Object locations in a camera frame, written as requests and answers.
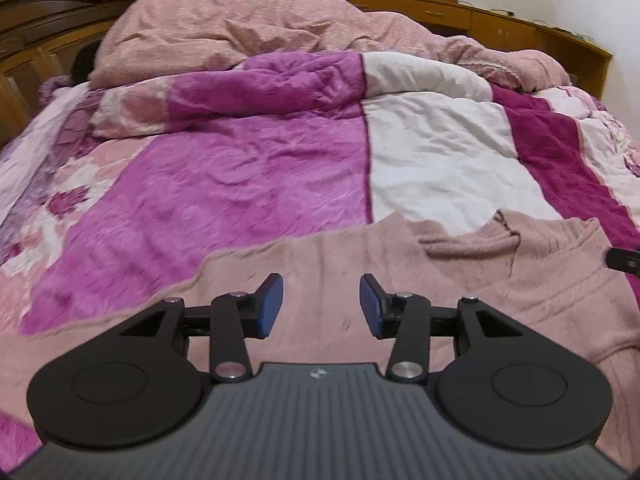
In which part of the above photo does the dark pillow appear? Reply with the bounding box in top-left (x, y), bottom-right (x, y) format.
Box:
top-left (70, 41), bottom-right (102, 86)

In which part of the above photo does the wooden bed headboard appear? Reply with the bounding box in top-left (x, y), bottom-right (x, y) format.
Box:
top-left (0, 0), bottom-right (141, 150)

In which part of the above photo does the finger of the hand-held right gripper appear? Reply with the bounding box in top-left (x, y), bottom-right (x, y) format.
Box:
top-left (606, 247), bottom-right (640, 276)

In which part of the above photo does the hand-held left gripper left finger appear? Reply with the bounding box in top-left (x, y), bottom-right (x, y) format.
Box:
top-left (119, 273), bottom-right (285, 382)

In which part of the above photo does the dusty pink duvet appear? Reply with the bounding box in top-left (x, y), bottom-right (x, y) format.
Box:
top-left (89, 0), bottom-right (572, 95)

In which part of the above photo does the pink knitted sweater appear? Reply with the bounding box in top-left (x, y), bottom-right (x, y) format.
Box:
top-left (0, 210), bottom-right (640, 463)

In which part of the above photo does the wooden cabinet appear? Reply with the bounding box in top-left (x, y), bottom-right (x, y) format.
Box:
top-left (345, 0), bottom-right (614, 102)

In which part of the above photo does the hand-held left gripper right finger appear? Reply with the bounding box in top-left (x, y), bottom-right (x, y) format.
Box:
top-left (360, 273), bottom-right (522, 383)

